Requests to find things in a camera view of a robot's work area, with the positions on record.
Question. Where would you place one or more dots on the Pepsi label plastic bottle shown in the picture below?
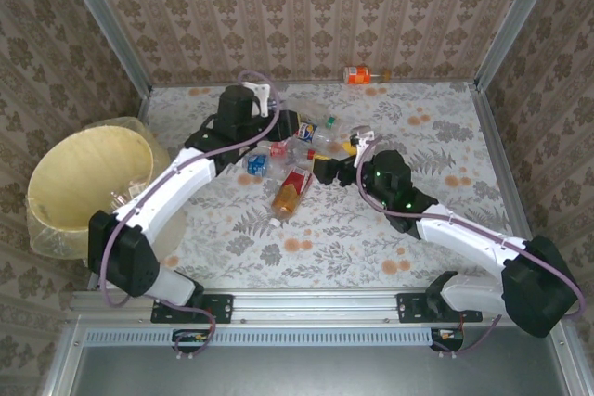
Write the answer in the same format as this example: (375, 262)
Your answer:
(307, 131)

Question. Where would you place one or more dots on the clear bottle green cap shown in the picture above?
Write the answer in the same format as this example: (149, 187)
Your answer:
(330, 122)

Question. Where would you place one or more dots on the blue label bottle white cap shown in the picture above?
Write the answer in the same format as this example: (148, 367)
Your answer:
(256, 165)

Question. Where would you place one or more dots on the red label cola bottle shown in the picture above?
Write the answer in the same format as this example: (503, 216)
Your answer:
(278, 150)

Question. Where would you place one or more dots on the brown tea bottle red label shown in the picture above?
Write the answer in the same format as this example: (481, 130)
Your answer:
(290, 192)

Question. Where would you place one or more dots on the clear tall water bottle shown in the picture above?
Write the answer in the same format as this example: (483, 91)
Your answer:
(123, 194)

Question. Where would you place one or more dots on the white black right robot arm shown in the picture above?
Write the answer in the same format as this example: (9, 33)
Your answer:
(464, 238)

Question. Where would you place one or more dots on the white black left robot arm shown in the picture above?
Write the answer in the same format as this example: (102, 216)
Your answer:
(171, 182)

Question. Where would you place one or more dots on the cream round bin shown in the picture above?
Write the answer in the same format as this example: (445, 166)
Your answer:
(69, 173)

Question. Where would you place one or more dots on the yellow trash bin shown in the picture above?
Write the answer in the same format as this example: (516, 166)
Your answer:
(51, 243)

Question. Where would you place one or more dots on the orange label plastic bottle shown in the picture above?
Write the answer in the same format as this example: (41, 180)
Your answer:
(357, 74)

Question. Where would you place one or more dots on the grey metal shelf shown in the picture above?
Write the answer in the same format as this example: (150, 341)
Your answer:
(301, 373)

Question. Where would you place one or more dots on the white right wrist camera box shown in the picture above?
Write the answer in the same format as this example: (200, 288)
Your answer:
(363, 133)

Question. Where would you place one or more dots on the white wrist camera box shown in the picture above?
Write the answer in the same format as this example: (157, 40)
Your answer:
(363, 133)
(260, 92)

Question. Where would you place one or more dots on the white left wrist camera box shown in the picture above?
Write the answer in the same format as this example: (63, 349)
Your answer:
(260, 92)

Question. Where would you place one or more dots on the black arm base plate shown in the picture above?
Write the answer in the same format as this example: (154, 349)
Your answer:
(220, 308)
(410, 308)

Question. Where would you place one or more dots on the aluminium frame post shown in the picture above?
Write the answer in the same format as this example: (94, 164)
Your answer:
(107, 25)
(516, 20)

